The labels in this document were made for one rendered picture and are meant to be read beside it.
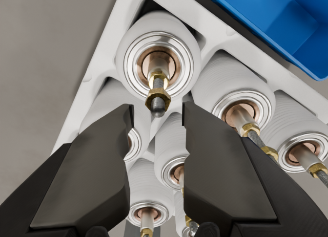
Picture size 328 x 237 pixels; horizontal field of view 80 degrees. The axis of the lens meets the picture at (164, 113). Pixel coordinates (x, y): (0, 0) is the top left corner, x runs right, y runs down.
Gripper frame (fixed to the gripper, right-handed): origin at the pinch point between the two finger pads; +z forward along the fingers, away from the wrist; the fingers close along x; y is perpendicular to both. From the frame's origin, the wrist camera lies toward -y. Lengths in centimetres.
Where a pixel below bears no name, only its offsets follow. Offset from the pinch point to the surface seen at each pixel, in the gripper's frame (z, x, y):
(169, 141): 12.3, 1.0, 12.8
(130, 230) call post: 16.0, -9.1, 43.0
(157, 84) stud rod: 4.1, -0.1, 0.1
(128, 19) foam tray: 16.9, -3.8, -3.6
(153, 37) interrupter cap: 9.5, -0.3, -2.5
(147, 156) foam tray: 16.9, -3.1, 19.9
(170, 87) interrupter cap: 9.5, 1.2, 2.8
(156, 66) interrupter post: 6.9, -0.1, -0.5
